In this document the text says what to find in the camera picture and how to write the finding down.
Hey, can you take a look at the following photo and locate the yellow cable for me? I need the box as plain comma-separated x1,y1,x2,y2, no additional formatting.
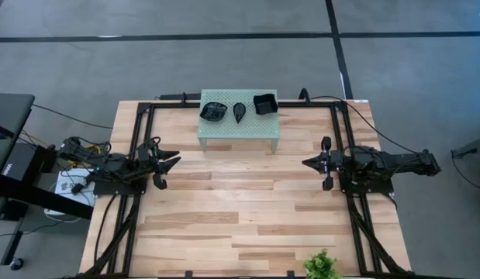
20,130,103,171

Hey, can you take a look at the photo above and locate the black power strip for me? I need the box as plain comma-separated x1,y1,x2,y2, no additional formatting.
157,92,202,101

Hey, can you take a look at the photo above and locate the grey metal stand leg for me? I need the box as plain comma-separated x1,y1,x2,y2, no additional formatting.
451,127,480,160

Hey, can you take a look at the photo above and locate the white cardboard box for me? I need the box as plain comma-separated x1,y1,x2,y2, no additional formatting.
49,168,96,206

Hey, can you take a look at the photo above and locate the black cable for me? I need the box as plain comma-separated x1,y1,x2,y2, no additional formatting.
31,103,114,130
299,88,421,156

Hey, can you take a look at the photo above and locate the black standing desk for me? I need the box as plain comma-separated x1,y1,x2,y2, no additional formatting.
0,92,95,270

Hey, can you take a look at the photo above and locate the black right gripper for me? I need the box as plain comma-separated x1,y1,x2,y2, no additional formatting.
301,136,354,192

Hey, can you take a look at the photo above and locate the black computer case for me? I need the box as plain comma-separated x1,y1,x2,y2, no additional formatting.
0,141,58,183

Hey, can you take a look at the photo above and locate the black teardrop mini plate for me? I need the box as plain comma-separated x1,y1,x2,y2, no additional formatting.
232,102,247,125

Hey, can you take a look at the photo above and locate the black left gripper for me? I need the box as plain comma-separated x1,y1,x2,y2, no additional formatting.
136,144,183,191

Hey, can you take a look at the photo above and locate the green plant in white pot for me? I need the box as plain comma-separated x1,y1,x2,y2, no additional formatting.
302,248,341,279

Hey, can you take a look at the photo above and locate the black aluminium table frame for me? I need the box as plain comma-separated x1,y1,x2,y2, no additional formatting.
82,98,413,278

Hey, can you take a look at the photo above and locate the green perforated metal shelf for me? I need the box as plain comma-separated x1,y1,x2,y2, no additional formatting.
197,88,281,155

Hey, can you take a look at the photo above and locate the black square mini plate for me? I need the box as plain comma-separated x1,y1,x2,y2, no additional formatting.
253,93,279,116

